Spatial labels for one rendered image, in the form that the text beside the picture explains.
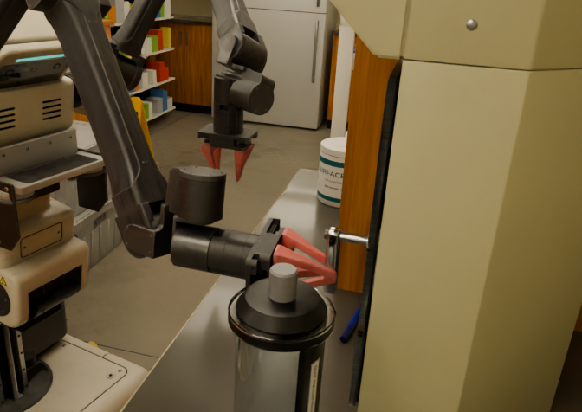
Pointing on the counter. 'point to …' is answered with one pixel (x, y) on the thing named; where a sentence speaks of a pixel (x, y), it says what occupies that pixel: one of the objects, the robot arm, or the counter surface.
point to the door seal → (378, 230)
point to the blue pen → (350, 326)
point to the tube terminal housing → (481, 200)
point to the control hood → (372, 9)
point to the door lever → (334, 235)
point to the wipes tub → (331, 170)
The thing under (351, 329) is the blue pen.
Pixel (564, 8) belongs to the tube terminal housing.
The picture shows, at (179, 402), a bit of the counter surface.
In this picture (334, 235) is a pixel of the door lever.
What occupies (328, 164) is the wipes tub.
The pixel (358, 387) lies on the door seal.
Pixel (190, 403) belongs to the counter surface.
